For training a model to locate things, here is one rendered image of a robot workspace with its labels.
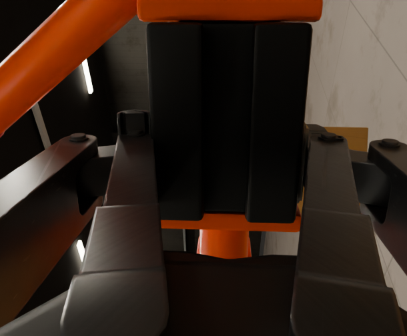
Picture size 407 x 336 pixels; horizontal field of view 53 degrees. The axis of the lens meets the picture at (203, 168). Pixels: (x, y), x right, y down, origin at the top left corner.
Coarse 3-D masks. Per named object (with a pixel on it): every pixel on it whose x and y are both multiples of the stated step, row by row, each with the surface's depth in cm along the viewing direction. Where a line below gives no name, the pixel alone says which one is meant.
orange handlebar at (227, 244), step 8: (200, 232) 18; (208, 232) 17; (216, 232) 17; (224, 232) 17; (232, 232) 17; (240, 232) 17; (248, 232) 18; (200, 240) 18; (208, 240) 17; (216, 240) 17; (224, 240) 17; (232, 240) 17; (240, 240) 17; (248, 240) 23; (200, 248) 18; (208, 248) 17; (216, 248) 17; (224, 248) 17; (232, 248) 17; (240, 248) 17; (248, 248) 22; (216, 256) 17; (224, 256) 17; (232, 256) 17; (240, 256) 17; (248, 256) 22
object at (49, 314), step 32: (192, 256) 7; (256, 256) 7; (288, 256) 7; (192, 288) 6; (224, 288) 6; (256, 288) 6; (288, 288) 6; (32, 320) 6; (192, 320) 6; (224, 320) 6; (256, 320) 6; (288, 320) 6
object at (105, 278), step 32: (128, 128) 14; (128, 160) 12; (128, 192) 10; (96, 224) 7; (128, 224) 7; (160, 224) 7; (96, 256) 6; (128, 256) 6; (160, 256) 6; (96, 288) 5; (128, 288) 5; (160, 288) 5; (64, 320) 4; (96, 320) 4; (128, 320) 4; (160, 320) 4
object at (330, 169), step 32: (320, 160) 12; (320, 192) 10; (352, 192) 10; (320, 224) 7; (352, 224) 7; (320, 256) 6; (352, 256) 6; (320, 288) 5; (352, 288) 5; (384, 288) 5; (320, 320) 4; (352, 320) 4; (384, 320) 4
